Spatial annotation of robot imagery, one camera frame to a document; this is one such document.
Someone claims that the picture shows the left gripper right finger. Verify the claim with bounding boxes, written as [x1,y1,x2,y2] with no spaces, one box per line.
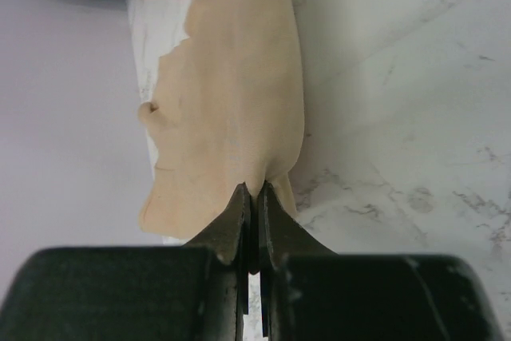
[257,184,503,340]

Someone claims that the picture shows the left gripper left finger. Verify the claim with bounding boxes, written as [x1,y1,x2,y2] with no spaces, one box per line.
[1,185,251,340]

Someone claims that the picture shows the tan beige t-shirt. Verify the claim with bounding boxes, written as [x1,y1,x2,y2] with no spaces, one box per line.
[138,0,304,239]

